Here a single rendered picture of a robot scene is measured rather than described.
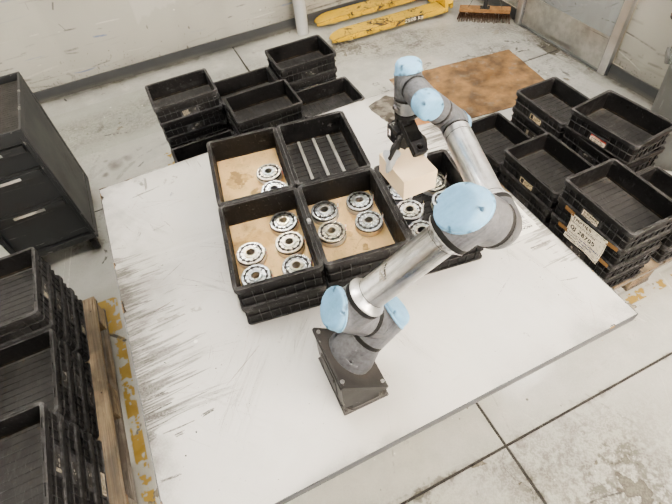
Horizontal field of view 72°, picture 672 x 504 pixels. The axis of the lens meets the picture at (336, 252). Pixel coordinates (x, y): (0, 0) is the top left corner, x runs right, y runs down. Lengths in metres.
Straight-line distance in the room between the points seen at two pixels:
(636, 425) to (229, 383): 1.74
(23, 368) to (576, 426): 2.38
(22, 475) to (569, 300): 1.97
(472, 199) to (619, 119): 2.09
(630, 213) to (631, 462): 1.06
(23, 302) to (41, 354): 0.25
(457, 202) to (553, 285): 0.88
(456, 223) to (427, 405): 0.70
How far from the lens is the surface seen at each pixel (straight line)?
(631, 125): 3.00
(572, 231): 2.47
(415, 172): 1.49
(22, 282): 2.55
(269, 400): 1.54
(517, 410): 2.33
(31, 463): 2.05
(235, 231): 1.79
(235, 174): 2.02
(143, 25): 4.68
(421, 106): 1.25
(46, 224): 3.05
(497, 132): 3.13
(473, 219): 0.98
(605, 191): 2.55
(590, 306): 1.81
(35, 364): 2.39
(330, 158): 2.01
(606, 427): 2.43
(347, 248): 1.65
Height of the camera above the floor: 2.11
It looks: 51 degrees down
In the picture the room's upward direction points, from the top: 7 degrees counter-clockwise
